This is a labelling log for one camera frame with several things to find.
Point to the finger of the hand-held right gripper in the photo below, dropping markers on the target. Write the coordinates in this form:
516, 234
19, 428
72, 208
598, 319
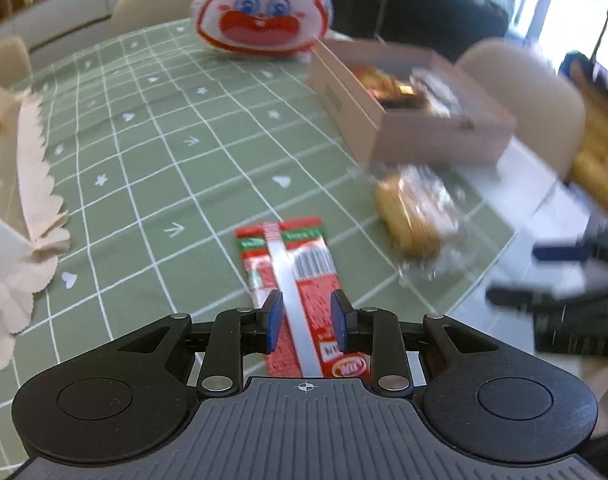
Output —
578, 251
548, 296

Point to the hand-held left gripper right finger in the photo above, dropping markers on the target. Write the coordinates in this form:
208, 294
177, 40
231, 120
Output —
339, 321

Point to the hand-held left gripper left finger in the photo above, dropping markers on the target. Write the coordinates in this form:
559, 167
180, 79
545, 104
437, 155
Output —
275, 320

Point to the red white snack packet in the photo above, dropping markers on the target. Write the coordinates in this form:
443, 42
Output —
304, 270

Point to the pastry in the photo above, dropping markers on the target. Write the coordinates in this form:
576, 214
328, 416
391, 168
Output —
413, 215

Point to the cardboard box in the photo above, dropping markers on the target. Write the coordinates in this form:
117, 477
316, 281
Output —
408, 130

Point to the clear snack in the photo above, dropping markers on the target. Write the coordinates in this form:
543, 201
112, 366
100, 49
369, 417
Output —
438, 92

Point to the red gold snack packet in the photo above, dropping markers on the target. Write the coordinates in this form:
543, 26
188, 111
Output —
383, 85

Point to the yellow cloth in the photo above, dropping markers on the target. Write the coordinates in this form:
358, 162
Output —
598, 135

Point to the beige chair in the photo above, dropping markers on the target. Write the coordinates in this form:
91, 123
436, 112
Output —
154, 5
533, 95
6, 62

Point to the green checked tablecloth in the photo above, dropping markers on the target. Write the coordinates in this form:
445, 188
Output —
184, 135

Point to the dark sofa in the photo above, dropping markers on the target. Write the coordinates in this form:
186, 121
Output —
423, 0

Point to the rabbit face snack bag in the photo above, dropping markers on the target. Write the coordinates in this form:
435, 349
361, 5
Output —
264, 5

